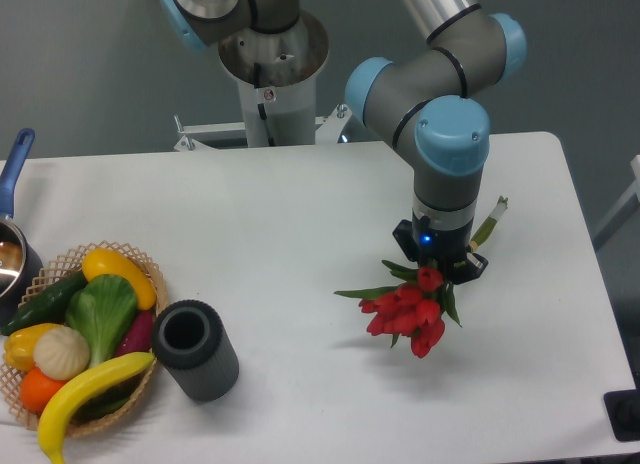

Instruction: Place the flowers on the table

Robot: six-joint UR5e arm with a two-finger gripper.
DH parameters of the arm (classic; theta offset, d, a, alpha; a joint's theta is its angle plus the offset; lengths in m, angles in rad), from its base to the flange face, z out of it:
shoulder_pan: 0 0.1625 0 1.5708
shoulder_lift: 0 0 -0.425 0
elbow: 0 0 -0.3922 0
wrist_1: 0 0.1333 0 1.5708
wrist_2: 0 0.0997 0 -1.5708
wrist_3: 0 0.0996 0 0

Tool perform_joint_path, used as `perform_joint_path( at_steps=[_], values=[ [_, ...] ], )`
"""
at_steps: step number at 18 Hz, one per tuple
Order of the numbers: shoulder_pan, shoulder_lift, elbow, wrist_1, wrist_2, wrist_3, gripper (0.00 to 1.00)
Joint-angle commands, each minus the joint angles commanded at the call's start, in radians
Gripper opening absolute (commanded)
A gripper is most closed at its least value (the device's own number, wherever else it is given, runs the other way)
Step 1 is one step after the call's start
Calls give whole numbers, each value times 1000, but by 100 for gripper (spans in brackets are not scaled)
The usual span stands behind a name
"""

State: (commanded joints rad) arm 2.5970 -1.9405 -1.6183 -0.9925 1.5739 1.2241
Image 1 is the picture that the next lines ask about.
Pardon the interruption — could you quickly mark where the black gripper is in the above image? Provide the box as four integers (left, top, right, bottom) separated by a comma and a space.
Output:
392, 215, 489, 284

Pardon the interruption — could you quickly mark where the red tulip bouquet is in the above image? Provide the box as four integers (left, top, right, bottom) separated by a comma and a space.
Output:
333, 195, 510, 359

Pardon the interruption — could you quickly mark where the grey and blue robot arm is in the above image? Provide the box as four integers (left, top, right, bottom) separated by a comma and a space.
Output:
160, 0, 527, 284

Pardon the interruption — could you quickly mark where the dark grey ribbed vase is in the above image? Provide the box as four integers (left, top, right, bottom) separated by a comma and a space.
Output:
151, 300, 240, 402

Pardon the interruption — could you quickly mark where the black device at table edge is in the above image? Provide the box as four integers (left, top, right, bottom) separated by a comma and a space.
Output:
603, 389, 639, 442

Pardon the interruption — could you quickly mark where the purple sweet potato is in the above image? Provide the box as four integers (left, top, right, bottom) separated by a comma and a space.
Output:
113, 311, 153, 357

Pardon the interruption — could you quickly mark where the green lettuce leaf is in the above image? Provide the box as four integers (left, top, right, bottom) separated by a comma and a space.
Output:
65, 275, 137, 368

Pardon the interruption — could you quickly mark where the green cucumber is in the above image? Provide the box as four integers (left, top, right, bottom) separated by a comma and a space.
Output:
1, 271, 87, 336

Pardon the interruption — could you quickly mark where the white garlic bulb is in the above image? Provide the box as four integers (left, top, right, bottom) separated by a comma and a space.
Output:
33, 326, 90, 381

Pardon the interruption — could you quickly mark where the woven wicker basket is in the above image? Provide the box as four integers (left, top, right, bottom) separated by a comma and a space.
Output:
1, 241, 168, 438

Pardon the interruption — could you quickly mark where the yellow banana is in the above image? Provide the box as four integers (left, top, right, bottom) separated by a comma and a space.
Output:
37, 352, 154, 464

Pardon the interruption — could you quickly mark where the orange fruit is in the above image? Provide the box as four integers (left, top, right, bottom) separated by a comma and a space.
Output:
20, 367, 66, 414

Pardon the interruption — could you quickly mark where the yellow bell pepper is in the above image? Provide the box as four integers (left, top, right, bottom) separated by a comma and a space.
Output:
3, 323, 60, 372

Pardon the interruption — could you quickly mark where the white metal frame right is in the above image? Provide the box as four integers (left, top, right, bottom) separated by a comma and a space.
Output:
592, 155, 639, 252

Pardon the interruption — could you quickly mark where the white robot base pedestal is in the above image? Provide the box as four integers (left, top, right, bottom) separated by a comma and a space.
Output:
174, 11, 352, 151

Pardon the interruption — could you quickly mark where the blue handled saucepan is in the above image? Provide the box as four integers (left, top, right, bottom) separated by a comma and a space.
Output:
1, 128, 42, 325

